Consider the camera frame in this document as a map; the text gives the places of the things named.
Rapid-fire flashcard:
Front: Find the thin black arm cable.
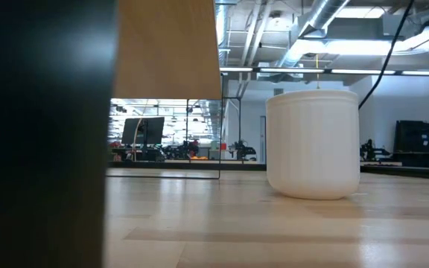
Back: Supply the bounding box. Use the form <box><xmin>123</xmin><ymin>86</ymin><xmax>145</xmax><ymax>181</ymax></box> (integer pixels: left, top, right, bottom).
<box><xmin>358</xmin><ymin>0</ymin><xmax>415</xmax><ymax>109</ymax></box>

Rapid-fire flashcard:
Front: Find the silver ventilation duct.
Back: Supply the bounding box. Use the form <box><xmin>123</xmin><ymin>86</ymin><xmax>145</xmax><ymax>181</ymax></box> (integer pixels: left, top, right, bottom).
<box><xmin>258</xmin><ymin>0</ymin><xmax>352</xmax><ymax>81</ymax></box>

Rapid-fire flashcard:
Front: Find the black equipment rack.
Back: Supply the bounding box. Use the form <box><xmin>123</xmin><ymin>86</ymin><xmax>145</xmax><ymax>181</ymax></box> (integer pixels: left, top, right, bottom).
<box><xmin>393</xmin><ymin>119</ymin><xmax>429</xmax><ymax>169</ymax></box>

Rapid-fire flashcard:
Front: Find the black background monitor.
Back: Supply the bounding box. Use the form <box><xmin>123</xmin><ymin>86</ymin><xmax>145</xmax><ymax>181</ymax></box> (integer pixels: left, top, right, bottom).
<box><xmin>121</xmin><ymin>116</ymin><xmax>165</xmax><ymax>147</ymax></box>

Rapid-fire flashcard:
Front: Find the white ribbed mug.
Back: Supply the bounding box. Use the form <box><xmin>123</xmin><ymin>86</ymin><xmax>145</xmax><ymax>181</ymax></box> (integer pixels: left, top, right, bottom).
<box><xmin>265</xmin><ymin>89</ymin><xmax>361</xmax><ymax>201</ymax></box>

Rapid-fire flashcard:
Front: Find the light wooden board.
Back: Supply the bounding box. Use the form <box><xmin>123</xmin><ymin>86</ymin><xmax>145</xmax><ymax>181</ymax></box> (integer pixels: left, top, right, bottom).
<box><xmin>0</xmin><ymin>0</ymin><xmax>225</xmax><ymax>268</ymax></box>

